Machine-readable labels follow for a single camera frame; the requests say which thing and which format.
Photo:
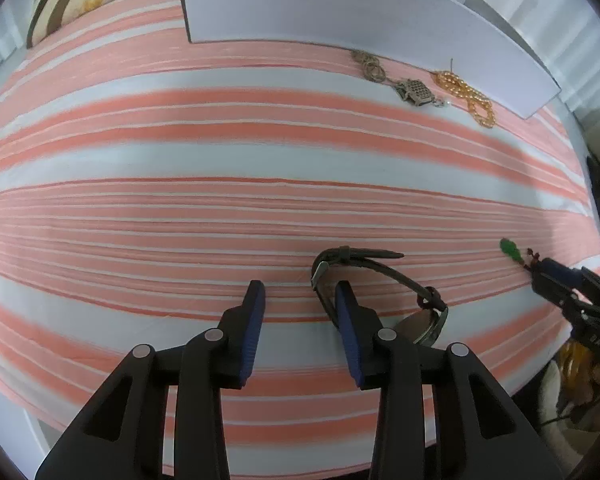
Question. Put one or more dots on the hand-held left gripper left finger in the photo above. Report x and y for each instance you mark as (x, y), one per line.
(250, 335)

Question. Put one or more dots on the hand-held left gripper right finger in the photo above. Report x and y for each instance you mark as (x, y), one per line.
(347, 340)

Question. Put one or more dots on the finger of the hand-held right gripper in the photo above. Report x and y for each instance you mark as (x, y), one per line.
(552, 291)
(560, 272)

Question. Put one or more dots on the pink white striped cloth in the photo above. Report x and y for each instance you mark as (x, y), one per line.
(180, 185)

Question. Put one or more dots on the white cardboard box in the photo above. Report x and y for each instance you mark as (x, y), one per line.
(330, 5)

